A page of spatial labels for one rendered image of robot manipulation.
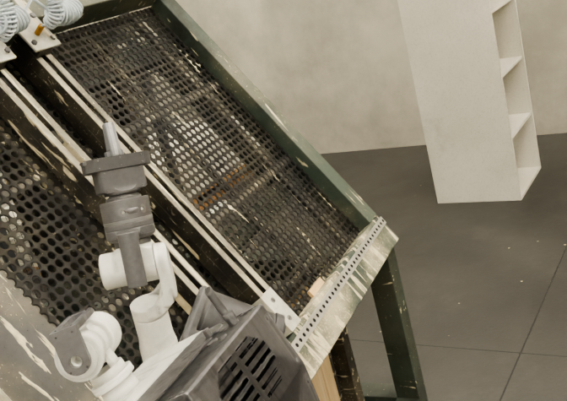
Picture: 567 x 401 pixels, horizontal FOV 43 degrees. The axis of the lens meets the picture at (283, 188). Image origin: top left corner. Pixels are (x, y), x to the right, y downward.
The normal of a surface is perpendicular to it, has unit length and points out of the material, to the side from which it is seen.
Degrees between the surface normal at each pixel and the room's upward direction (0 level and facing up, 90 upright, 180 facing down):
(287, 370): 67
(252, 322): 72
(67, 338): 79
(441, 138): 90
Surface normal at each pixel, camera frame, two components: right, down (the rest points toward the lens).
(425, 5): -0.50, 0.38
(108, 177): 0.48, -0.08
